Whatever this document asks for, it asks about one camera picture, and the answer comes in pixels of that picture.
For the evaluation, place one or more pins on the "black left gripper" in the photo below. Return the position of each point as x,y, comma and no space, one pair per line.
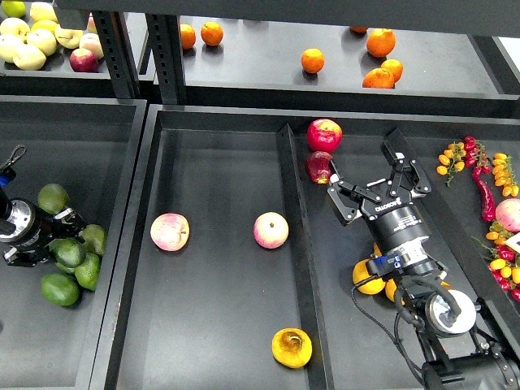
28,230

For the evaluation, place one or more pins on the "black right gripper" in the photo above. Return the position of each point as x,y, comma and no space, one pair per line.
389,210

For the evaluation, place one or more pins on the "dark green avocado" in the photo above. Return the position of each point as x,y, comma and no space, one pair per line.
69,252

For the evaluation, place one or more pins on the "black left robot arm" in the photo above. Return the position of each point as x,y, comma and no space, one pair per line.
6,195

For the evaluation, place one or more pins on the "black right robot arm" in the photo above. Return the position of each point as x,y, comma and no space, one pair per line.
435,329

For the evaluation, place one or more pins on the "green avocado top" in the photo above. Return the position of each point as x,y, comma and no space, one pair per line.
52,198

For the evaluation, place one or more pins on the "green avocado middle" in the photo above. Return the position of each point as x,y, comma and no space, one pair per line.
67,270

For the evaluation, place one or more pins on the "green avocado lower right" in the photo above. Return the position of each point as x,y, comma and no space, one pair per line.
87,272

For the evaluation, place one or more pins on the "dark red apple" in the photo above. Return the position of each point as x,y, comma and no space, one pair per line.
317,167

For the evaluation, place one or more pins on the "bright red apple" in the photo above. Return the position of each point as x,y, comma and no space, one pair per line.
324,135

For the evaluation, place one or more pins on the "orange shelf front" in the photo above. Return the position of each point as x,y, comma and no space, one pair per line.
379,78

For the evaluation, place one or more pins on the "orange shelf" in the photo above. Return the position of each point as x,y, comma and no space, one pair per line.
312,60
379,78

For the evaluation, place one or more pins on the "orange cherry tomato bunch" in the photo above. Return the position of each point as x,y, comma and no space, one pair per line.
451,161

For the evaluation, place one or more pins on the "small orange on shelf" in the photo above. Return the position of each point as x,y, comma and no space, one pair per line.
395,67

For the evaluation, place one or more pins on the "red cherry tomato bunch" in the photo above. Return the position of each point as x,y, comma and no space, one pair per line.
476,155

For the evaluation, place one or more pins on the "orange shelf centre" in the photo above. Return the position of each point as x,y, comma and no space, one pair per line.
312,60

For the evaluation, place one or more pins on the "pink apple centre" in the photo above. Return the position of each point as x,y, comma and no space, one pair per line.
270,230

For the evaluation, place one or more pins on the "pink apple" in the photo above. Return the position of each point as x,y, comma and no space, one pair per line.
270,230
170,231

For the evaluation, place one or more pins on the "large orange on shelf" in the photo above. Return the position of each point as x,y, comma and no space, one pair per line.
381,42

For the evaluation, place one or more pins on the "red chili pepper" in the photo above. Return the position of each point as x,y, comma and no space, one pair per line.
488,206

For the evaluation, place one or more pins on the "orange partly hidden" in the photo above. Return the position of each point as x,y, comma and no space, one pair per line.
358,29

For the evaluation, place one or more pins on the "pink apple left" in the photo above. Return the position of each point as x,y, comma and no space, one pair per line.
170,231

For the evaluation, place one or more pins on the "yellow cherry tomato bunch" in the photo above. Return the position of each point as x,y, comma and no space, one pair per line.
504,177

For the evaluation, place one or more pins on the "pink apple right edge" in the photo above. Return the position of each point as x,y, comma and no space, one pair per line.
507,214

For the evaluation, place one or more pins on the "pale yellow apple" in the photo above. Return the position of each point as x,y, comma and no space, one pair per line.
29,57

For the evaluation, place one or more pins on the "mixed cherry tomato bunch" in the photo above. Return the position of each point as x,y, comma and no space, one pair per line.
502,260

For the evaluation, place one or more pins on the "red apple on shelf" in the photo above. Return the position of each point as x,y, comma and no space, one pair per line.
83,60

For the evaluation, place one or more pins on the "orange on shelf left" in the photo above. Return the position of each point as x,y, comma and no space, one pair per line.
188,36

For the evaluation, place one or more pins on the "black shelf post left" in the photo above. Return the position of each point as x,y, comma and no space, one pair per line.
113,35

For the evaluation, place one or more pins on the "black shelf post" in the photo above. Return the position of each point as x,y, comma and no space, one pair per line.
113,35
165,40

